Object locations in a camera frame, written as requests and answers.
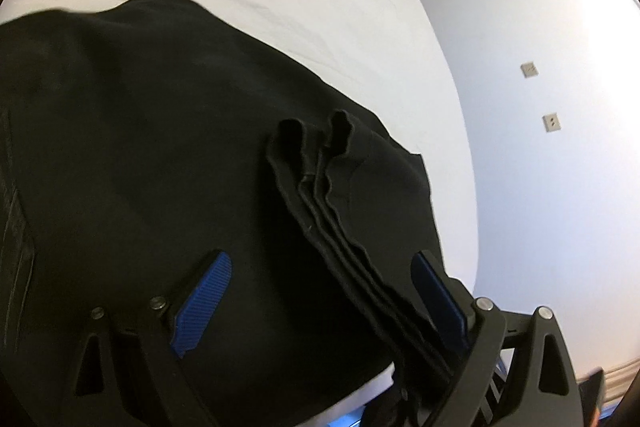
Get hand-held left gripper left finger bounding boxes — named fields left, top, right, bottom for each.
left=59, top=250, right=233, bottom=427

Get black pants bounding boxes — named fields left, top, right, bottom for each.
left=0, top=0, right=482, bottom=427

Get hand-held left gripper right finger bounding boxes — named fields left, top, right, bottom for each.
left=410, top=251, right=587, bottom=427

